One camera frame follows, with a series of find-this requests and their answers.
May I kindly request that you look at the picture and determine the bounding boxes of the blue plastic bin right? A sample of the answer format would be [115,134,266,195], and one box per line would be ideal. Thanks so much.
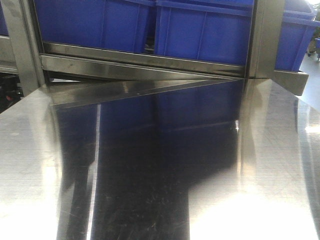
[275,0,320,72]

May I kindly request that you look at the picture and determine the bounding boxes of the stainless steel shelf rack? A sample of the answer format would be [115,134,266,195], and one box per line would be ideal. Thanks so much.
[0,0,308,96]

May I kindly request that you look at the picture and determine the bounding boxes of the blue plastic bin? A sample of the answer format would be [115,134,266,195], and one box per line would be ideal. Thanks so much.
[34,0,156,53]
[275,0,320,72]
[154,0,254,66]

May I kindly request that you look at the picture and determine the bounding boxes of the blue plastic bin middle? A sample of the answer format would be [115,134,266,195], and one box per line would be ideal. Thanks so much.
[154,0,254,66]

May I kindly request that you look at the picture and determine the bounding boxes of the blue plastic bin left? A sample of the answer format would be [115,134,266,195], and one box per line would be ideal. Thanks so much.
[34,0,156,53]

